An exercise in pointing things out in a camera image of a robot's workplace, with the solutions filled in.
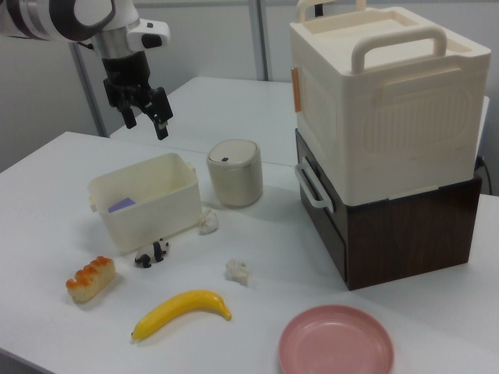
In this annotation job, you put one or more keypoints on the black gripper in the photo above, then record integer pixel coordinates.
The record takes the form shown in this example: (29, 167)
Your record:
(126, 72)

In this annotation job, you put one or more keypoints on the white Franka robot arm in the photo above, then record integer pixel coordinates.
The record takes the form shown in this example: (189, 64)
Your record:
(58, 19)

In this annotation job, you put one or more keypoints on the cream open plastic box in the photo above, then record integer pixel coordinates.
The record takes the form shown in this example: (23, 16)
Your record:
(156, 220)

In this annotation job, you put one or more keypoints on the small coloured cube block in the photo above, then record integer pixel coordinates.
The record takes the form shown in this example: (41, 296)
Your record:
(121, 205)

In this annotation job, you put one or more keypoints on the small cream lidded trash can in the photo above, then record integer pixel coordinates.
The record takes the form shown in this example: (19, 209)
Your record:
(234, 179)

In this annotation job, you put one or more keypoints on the crumpled white paper ball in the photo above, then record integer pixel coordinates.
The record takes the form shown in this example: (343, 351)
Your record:
(238, 270)
(208, 223)

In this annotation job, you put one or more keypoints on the toy panda figurine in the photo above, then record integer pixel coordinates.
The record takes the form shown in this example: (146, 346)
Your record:
(158, 251)

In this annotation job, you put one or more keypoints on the toy bread with orange topping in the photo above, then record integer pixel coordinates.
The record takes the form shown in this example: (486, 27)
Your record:
(91, 280)

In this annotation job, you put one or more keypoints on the yellow toy banana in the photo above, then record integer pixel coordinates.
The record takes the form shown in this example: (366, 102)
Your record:
(183, 308)

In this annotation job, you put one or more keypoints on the dark brown wooden drawer cabinet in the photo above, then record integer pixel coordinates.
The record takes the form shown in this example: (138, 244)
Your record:
(409, 233)

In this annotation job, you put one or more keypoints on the pink plastic plate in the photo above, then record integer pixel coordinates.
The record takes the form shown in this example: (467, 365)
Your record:
(335, 343)

